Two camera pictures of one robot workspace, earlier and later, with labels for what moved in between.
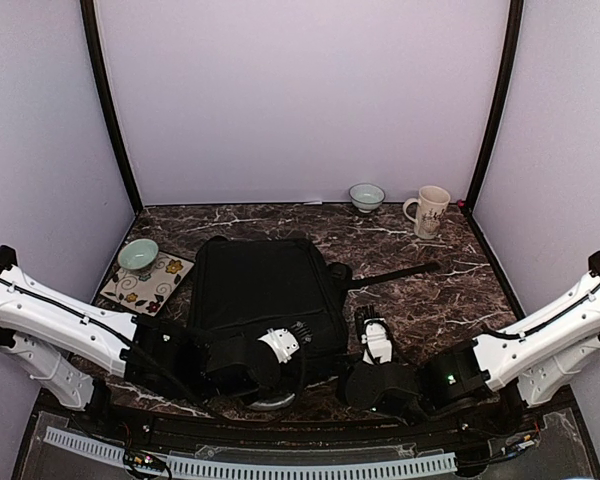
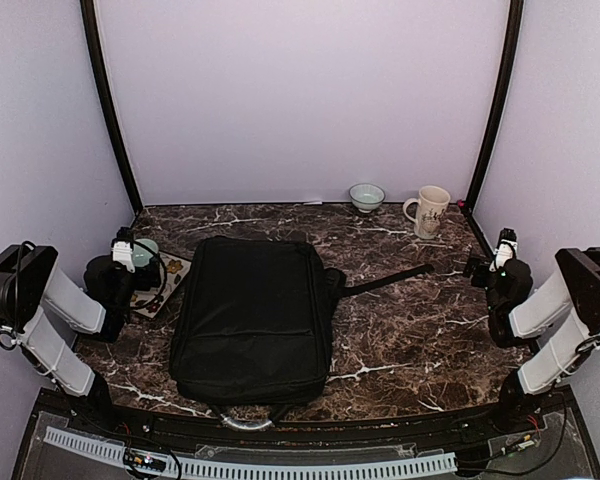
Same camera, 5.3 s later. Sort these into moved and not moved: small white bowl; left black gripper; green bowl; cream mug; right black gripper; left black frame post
Moved: right black gripper; left black gripper
Not moved: left black frame post; cream mug; green bowl; small white bowl
